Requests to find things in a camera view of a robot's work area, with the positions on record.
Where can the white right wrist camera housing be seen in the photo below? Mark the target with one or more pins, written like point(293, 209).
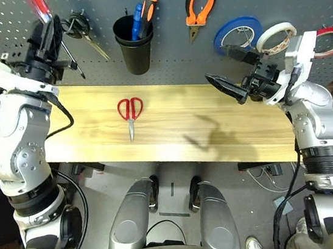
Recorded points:
point(301, 51)

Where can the silver left robot leg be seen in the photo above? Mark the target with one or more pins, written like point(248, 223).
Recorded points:
point(128, 227)

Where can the khaki person trouser leg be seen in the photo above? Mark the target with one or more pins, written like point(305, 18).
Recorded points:
point(302, 244)

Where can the long black floor tape strip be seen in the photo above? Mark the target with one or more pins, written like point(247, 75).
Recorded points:
point(175, 214)

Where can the dark grey pegboard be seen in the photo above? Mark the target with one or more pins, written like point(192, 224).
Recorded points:
point(170, 13)

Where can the orange black pliers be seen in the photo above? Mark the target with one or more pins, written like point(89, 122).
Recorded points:
point(194, 21)

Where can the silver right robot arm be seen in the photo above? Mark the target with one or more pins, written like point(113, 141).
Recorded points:
point(316, 123)

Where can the blue tape roll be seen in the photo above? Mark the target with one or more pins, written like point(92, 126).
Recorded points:
point(219, 36)

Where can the red tape roll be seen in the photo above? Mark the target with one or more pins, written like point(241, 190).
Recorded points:
point(330, 30)

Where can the grey person shoe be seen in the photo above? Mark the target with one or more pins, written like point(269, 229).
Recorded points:
point(254, 248)
point(302, 226)

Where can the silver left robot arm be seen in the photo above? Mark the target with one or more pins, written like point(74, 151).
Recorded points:
point(17, 135)

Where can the silver right robot leg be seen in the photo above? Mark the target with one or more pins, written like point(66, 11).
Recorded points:
point(216, 222)

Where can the metal pegboard hook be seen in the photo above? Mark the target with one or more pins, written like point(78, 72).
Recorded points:
point(245, 35)

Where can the black plastic cup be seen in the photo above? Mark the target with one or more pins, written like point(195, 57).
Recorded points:
point(123, 29)
point(136, 61)

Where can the black under-table bracket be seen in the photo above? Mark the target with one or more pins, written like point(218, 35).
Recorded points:
point(257, 164)

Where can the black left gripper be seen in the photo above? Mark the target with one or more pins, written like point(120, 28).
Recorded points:
point(33, 65)

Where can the white tape roll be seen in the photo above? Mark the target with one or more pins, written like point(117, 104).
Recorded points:
point(276, 28)

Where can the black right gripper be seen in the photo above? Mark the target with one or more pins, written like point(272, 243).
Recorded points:
point(262, 82)

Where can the silver robot leg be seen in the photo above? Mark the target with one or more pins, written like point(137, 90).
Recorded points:
point(216, 222)
point(128, 227)

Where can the short black floor tape strip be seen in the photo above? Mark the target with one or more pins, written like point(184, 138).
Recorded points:
point(172, 189)

